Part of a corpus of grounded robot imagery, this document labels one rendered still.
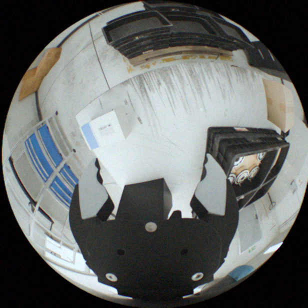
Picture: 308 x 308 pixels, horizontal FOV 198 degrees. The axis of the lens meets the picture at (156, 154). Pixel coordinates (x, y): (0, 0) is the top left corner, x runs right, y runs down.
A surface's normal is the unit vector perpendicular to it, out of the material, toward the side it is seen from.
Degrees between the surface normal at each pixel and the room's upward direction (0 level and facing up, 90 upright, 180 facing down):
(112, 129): 0
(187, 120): 0
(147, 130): 0
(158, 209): 90
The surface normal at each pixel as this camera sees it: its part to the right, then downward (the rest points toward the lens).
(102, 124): -0.04, 0.57
